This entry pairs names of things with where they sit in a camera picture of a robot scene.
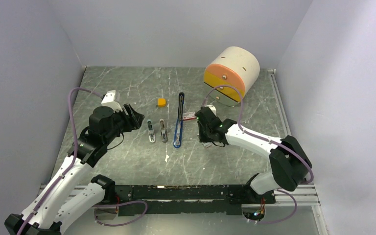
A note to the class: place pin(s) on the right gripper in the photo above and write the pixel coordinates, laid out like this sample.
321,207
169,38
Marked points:
202,138

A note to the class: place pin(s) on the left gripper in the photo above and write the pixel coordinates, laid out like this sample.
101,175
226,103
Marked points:
133,120

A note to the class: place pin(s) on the cardboard staple tray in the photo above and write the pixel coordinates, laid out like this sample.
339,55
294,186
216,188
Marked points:
207,144

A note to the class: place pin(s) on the red white staple box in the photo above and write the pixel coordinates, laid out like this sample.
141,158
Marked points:
189,116

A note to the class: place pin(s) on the light blue small stapler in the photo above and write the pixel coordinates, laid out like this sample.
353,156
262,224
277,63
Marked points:
151,132

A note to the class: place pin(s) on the orange cube block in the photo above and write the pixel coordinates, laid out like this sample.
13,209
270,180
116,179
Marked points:
161,102

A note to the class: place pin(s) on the beige small stapler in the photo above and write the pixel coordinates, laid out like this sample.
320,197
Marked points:
163,131

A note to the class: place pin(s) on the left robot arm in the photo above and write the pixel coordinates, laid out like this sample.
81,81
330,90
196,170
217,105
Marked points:
52,212

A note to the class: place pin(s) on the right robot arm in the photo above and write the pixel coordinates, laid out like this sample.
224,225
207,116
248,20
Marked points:
288,163

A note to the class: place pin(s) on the cream round drawer cabinet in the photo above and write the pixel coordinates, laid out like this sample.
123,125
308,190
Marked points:
232,73

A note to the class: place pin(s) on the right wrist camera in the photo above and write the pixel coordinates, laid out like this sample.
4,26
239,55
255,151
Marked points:
212,108

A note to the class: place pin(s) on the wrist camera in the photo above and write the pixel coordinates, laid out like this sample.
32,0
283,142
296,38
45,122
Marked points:
212,108
111,100

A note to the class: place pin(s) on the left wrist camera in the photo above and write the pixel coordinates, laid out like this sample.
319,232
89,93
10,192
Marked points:
111,100

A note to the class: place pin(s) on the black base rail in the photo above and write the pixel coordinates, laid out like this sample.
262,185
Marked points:
155,199

